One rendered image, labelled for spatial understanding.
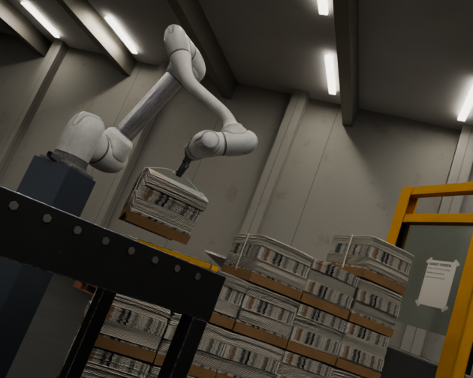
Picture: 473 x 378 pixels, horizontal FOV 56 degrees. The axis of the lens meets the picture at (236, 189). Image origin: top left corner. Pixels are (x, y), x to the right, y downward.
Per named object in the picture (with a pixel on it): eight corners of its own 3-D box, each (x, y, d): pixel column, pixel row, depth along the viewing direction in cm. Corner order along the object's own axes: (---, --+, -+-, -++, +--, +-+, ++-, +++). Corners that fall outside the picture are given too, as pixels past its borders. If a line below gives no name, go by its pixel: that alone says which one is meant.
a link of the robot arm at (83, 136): (46, 145, 194) (67, 102, 198) (71, 161, 210) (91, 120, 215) (74, 154, 188) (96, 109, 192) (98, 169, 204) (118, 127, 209)
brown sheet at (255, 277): (219, 271, 237) (222, 263, 238) (264, 289, 247) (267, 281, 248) (248, 280, 202) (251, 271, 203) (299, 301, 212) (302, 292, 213)
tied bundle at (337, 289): (264, 290, 247) (278, 251, 252) (307, 307, 256) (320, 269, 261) (299, 301, 212) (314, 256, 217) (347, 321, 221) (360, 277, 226)
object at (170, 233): (125, 210, 202) (129, 202, 202) (182, 234, 211) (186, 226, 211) (125, 220, 187) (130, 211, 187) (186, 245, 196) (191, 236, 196)
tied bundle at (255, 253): (218, 272, 237) (234, 232, 242) (264, 290, 247) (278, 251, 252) (248, 281, 202) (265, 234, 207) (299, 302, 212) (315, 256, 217)
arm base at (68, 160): (31, 152, 188) (36, 140, 189) (62, 170, 208) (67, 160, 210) (64, 163, 182) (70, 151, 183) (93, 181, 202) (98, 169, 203)
